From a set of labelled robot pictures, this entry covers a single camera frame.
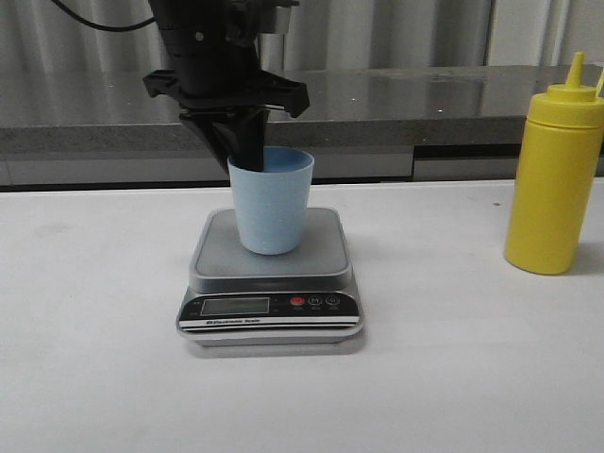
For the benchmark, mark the silver digital kitchen scale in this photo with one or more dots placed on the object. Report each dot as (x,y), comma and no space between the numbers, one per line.
(236,297)

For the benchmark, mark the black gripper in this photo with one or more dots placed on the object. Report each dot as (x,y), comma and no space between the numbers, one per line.
(200,83)

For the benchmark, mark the light blue plastic cup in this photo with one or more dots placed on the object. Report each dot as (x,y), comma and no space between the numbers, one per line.
(271,204)

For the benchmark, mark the yellow squeeze bottle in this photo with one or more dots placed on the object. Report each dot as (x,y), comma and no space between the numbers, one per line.
(559,153)

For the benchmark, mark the grey curtain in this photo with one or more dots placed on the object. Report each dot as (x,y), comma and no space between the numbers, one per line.
(118,36)

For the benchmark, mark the grey stone counter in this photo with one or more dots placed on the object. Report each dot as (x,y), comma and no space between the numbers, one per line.
(102,130)

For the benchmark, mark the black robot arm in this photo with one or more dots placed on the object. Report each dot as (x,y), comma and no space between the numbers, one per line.
(219,28)

